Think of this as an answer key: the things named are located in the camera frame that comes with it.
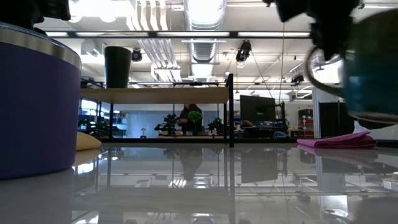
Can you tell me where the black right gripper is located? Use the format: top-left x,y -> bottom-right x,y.
262,0 -> 361,62

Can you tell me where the dark ceramic mug with handle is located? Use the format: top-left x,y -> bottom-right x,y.
303,8 -> 398,131

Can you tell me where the purple tumbler with clear lid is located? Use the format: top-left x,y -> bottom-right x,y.
0,21 -> 83,181

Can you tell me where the black cup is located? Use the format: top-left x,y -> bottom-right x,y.
104,45 -> 133,90

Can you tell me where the wooden shelf with black legs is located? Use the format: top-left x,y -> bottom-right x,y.
80,73 -> 235,149

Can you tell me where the black cabinet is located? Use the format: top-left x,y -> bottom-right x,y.
318,101 -> 356,139

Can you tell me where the black computer monitor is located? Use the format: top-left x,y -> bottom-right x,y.
239,95 -> 277,123

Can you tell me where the pink folded cloth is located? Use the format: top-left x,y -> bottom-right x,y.
296,131 -> 378,150

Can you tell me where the leafy potted plant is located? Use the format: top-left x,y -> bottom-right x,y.
207,116 -> 224,136

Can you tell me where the round green plant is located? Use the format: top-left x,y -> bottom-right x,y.
188,110 -> 203,135

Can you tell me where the person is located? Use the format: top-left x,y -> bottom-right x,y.
177,103 -> 204,134

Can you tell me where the black ceiling camera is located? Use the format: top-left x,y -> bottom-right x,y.
131,47 -> 144,63
234,39 -> 252,63

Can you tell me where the silver ceiling duct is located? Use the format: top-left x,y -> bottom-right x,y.
182,0 -> 228,79

